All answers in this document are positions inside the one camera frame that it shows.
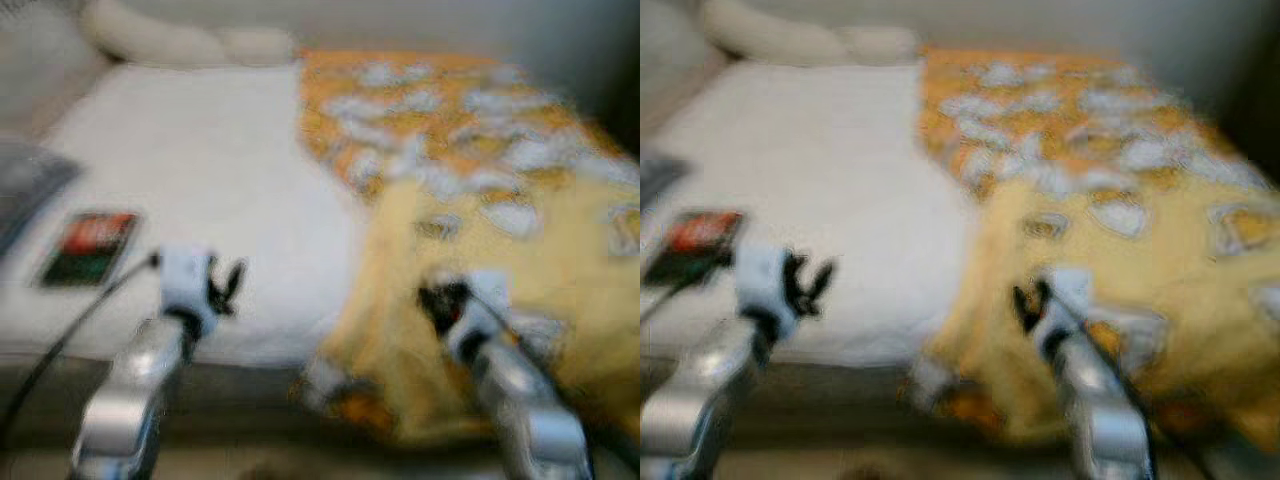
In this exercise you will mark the grey quilted mattress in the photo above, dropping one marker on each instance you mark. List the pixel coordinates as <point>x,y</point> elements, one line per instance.
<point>250,395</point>
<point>850,400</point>

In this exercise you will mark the dark book with red cover art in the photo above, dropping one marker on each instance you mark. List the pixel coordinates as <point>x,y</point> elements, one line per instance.
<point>700,240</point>
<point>90,250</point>

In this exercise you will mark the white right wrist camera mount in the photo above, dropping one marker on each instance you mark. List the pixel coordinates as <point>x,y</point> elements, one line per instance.
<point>1075,290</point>
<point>490,285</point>

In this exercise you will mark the grey bear pillow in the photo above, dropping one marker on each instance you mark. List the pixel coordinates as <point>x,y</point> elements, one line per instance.
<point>30,190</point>
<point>660,180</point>

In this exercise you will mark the beige long roll pillow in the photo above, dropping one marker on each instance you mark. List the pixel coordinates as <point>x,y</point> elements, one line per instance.
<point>170,40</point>
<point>790,40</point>

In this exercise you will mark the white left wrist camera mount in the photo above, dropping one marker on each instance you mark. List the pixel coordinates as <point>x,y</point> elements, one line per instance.
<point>765,280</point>
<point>185,280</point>

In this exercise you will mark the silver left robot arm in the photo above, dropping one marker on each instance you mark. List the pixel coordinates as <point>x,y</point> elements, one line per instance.
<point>700,400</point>
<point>130,400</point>

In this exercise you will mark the yellow cartoon print blanket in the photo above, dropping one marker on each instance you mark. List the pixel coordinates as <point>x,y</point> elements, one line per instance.
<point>480,150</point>
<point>1100,150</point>

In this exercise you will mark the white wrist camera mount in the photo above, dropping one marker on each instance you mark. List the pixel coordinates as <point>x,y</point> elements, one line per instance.
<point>490,285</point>
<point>765,280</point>
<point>185,280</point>
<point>1075,290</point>

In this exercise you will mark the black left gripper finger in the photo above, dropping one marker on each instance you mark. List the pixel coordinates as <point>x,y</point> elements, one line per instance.
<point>238,280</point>
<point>214,274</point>
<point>794,272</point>
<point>822,280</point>

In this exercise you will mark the white quilted mattress pad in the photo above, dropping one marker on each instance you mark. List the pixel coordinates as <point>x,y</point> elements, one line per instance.
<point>200,150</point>
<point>820,150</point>

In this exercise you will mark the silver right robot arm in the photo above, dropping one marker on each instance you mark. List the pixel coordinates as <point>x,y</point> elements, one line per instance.
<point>530,420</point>
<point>1100,420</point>

